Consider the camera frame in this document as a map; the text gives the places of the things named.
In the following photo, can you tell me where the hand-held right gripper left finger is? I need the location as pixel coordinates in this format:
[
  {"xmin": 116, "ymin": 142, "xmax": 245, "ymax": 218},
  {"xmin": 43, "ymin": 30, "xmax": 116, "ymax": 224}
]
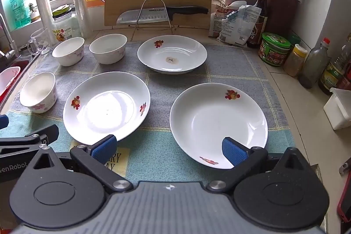
[{"xmin": 33, "ymin": 134, "xmax": 131, "ymax": 194}]

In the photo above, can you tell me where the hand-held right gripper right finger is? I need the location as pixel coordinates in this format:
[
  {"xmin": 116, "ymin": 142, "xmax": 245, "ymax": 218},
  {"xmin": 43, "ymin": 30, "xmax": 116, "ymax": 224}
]
[{"xmin": 206, "ymin": 137, "xmax": 312, "ymax": 193}]

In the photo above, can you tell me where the white floral bowl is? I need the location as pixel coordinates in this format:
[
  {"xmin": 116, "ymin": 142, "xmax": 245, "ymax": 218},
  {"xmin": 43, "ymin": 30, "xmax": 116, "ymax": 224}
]
[
  {"xmin": 19, "ymin": 71, "xmax": 58, "ymax": 114},
  {"xmin": 89, "ymin": 34, "xmax": 128, "ymax": 65}
]

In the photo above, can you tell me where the floral white cup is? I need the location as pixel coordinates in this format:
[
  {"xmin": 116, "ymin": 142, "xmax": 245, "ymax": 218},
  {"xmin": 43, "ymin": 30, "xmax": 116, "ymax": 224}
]
[{"xmin": 52, "ymin": 37, "xmax": 85, "ymax": 67}]

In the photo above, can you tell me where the white floral plate with stain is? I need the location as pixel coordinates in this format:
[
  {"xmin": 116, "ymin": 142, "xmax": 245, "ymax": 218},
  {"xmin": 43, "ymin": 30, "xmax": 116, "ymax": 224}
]
[{"xmin": 137, "ymin": 35, "xmax": 208, "ymax": 75}]

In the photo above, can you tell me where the red plastic basin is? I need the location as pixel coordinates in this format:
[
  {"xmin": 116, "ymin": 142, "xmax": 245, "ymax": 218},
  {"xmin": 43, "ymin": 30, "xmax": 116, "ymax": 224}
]
[{"xmin": 0, "ymin": 59, "xmax": 30, "ymax": 105}]

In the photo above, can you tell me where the chrome faucet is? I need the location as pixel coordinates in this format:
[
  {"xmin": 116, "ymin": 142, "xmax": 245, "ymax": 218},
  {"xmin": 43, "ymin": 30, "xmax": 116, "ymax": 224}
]
[{"xmin": 0, "ymin": 13, "xmax": 18, "ymax": 65}]

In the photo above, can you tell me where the grey blue checked dish cloth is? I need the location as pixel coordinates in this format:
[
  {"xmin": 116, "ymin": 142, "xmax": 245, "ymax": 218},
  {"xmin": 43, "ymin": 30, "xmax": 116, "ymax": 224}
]
[{"xmin": 5, "ymin": 41, "xmax": 297, "ymax": 188}]

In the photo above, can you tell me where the clear glass mug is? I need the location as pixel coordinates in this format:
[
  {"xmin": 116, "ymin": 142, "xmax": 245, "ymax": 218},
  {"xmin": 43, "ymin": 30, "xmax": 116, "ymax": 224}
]
[{"xmin": 27, "ymin": 27, "xmax": 53, "ymax": 56}]

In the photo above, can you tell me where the glass jar with green lid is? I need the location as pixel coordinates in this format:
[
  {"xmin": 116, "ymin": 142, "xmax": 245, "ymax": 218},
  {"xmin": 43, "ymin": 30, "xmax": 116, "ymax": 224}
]
[{"xmin": 51, "ymin": 4, "xmax": 80, "ymax": 44}]

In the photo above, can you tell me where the spice jar with yellow cap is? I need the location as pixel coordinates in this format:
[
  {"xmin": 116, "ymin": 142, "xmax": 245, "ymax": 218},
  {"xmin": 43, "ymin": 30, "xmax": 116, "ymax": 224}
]
[{"xmin": 283, "ymin": 44, "xmax": 308, "ymax": 77}]

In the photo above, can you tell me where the sauce jar with green lid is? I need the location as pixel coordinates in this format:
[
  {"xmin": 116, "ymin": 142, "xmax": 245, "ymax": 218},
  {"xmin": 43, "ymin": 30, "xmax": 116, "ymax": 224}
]
[{"xmin": 257, "ymin": 32, "xmax": 291, "ymax": 67}]

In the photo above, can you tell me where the white plastic container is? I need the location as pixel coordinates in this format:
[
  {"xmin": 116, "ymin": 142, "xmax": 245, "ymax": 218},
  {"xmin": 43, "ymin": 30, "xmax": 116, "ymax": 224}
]
[{"xmin": 323, "ymin": 87, "xmax": 351, "ymax": 131}]

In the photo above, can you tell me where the small plant figurine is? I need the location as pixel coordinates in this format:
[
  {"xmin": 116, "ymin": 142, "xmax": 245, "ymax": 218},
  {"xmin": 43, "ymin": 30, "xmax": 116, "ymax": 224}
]
[{"xmin": 28, "ymin": 3, "xmax": 39, "ymax": 21}]

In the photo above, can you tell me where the green soap pump bottle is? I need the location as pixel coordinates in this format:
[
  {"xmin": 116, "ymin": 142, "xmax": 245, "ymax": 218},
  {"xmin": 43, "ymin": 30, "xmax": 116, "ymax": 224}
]
[{"xmin": 9, "ymin": 0, "xmax": 32, "ymax": 30}]

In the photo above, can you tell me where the clear plastic film roll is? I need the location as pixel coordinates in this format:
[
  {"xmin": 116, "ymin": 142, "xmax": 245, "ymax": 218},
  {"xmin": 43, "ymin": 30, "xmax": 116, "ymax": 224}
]
[{"xmin": 35, "ymin": 0, "xmax": 54, "ymax": 46}]

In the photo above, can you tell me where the glass bottle with red cap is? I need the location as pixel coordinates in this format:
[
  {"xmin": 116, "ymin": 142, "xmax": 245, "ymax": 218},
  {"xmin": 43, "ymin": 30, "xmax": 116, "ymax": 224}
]
[{"xmin": 298, "ymin": 37, "xmax": 330, "ymax": 89}]

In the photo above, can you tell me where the red cased phone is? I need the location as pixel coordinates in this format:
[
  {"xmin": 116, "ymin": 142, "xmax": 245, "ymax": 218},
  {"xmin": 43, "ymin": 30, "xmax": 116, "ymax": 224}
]
[{"xmin": 337, "ymin": 181, "xmax": 351, "ymax": 224}]

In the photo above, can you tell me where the cooking oil bottle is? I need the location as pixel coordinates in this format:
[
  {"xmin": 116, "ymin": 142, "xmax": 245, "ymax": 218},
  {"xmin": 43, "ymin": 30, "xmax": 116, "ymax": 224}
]
[
  {"xmin": 337, "ymin": 34, "xmax": 351, "ymax": 91},
  {"xmin": 318, "ymin": 45, "xmax": 349, "ymax": 96}
]

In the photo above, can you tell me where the white printed plastic bag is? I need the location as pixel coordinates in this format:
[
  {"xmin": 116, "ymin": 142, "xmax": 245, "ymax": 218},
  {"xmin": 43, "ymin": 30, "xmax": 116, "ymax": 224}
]
[{"xmin": 216, "ymin": 4, "xmax": 263, "ymax": 46}]

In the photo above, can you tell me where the small green capped jar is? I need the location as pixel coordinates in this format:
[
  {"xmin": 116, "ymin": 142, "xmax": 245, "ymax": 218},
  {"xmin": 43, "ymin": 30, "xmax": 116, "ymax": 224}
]
[{"xmin": 288, "ymin": 34, "xmax": 302, "ymax": 48}]

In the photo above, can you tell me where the clipped snack bag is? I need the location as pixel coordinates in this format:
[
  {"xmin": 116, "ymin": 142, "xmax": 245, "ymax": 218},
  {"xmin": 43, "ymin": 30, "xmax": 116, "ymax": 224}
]
[{"xmin": 209, "ymin": 0, "xmax": 234, "ymax": 37}]

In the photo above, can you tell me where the dark red knife block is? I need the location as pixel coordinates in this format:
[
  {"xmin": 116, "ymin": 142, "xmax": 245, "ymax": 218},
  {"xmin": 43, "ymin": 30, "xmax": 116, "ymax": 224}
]
[{"xmin": 264, "ymin": 0, "xmax": 299, "ymax": 37}]

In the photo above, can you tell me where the dark soy sauce bottle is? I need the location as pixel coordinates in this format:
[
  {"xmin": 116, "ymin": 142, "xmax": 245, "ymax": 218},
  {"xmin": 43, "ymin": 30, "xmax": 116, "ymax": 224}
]
[{"xmin": 246, "ymin": 0, "xmax": 269, "ymax": 49}]

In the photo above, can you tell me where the black handled kitchen knife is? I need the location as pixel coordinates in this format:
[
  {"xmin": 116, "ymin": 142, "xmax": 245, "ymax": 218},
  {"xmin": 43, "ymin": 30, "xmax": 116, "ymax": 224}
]
[{"xmin": 116, "ymin": 5, "xmax": 210, "ymax": 26}]

